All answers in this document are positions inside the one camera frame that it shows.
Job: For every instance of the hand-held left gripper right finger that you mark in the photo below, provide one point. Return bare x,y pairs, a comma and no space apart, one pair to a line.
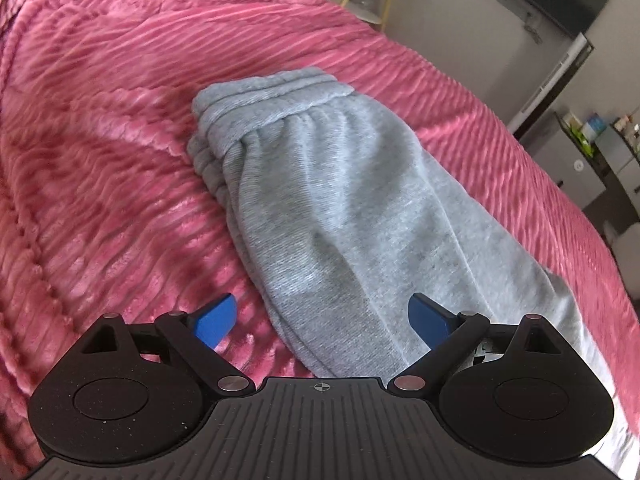
427,317

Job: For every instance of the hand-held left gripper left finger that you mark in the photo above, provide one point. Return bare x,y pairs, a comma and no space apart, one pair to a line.
217,317

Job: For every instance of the grey pants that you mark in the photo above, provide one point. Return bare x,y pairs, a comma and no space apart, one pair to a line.
350,210

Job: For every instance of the pink ribbed blanket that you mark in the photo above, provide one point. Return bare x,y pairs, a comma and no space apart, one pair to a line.
100,110

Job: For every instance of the small green item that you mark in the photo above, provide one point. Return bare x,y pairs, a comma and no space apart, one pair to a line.
582,136

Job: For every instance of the white bedside cabinet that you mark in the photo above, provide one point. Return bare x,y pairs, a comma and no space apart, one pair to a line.
612,160

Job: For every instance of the tall white panel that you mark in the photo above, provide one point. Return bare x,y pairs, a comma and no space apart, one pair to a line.
550,82

